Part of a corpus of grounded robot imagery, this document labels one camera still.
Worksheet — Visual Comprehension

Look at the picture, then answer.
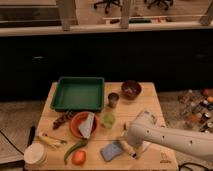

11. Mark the blue sponge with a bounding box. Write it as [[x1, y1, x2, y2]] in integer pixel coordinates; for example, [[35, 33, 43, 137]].
[[100, 141, 123, 162]]

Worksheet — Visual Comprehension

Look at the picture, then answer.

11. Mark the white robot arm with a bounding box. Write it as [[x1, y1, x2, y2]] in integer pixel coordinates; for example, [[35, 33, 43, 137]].
[[122, 111, 213, 163]]

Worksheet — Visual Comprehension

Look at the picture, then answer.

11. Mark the green plastic cup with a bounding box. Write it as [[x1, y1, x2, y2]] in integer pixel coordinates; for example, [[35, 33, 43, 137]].
[[102, 113, 115, 129]]

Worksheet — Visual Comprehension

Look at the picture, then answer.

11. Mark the small metal cup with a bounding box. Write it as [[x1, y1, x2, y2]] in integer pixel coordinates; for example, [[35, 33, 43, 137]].
[[108, 92, 119, 108]]

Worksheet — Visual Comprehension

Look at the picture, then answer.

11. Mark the green chili pepper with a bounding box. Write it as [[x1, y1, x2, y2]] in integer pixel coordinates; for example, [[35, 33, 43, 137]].
[[64, 139, 88, 165]]

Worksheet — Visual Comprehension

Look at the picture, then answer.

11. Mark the white folded cloth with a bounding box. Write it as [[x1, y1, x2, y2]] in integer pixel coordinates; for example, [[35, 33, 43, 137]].
[[78, 113, 95, 139]]

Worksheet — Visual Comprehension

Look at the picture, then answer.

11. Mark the orange tomato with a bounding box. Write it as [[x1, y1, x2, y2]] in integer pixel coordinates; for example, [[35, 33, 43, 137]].
[[72, 150, 86, 165]]

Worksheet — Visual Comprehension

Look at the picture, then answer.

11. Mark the dark red bowl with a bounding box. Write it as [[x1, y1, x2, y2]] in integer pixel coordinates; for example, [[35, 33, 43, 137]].
[[121, 80, 142, 99]]

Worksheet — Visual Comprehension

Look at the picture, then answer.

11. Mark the orange plate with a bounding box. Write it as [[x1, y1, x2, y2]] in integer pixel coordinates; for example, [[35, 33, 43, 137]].
[[69, 111, 99, 138]]

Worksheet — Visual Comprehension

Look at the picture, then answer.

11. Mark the brown dried sausage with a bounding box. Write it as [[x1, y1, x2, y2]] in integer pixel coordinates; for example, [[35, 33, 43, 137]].
[[53, 111, 73, 130]]

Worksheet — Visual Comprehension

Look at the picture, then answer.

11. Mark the green plastic tray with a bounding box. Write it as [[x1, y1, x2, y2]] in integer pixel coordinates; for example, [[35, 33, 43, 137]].
[[51, 77, 105, 111]]

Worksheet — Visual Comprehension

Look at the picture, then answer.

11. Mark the spice bottles rack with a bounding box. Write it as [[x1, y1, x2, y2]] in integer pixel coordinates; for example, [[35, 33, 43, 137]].
[[178, 89, 213, 133]]

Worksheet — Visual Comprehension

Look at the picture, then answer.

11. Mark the white lidded container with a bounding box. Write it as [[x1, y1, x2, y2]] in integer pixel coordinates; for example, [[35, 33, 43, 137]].
[[24, 143, 46, 165]]

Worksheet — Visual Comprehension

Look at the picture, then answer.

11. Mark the black office chair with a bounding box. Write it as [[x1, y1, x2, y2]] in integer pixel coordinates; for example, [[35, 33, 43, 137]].
[[93, 0, 122, 14]]

